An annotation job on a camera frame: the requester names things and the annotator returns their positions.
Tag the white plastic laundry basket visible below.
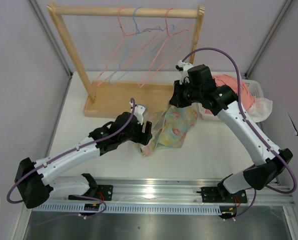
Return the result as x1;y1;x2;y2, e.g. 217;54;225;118
198;79;264;121

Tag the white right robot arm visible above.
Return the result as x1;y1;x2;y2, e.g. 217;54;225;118
169;61;293;202

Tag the left pink wire hanger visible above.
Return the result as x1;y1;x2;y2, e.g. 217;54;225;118
94;6;163;86

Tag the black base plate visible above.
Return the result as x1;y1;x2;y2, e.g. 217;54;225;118
68;184;114;201
196;186;248;204

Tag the coral pink garment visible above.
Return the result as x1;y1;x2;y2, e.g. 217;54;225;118
201;74;254;116

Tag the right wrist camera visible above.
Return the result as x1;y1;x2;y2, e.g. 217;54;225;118
175;60;194;85

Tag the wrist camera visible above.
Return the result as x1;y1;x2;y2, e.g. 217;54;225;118
175;60;194;85
130;104;147;125

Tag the aluminium mounting rail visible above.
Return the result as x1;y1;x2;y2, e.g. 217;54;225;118
23;176;295;207

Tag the pink wire hanger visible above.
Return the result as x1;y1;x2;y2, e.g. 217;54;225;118
94;6;163;86
139;7;196;88

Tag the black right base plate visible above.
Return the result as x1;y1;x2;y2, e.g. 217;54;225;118
196;186;248;204

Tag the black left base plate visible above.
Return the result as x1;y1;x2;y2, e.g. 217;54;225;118
68;184;114;201

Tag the white slotted cable duct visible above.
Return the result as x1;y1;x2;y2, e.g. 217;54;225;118
33;202;228;216

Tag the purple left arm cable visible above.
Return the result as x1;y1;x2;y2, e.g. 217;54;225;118
6;97;137;226

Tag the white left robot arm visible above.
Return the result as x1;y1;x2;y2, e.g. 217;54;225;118
15;112;152;209

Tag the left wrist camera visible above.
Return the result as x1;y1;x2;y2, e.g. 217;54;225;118
130;104;147;125

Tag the blue wire hanger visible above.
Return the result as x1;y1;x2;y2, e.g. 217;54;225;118
108;6;175;86

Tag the right pink wire hanger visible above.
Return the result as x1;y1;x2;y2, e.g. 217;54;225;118
139;7;196;88

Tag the wooden hanger rack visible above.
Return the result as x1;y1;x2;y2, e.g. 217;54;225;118
47;2;205;118

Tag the white sheer garment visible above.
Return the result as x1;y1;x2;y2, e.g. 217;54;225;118
247;97;273;123

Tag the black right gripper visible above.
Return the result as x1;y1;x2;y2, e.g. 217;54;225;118
170;78;203;109

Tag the floral pastel skirt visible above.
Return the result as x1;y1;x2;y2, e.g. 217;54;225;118
134;105;198;157

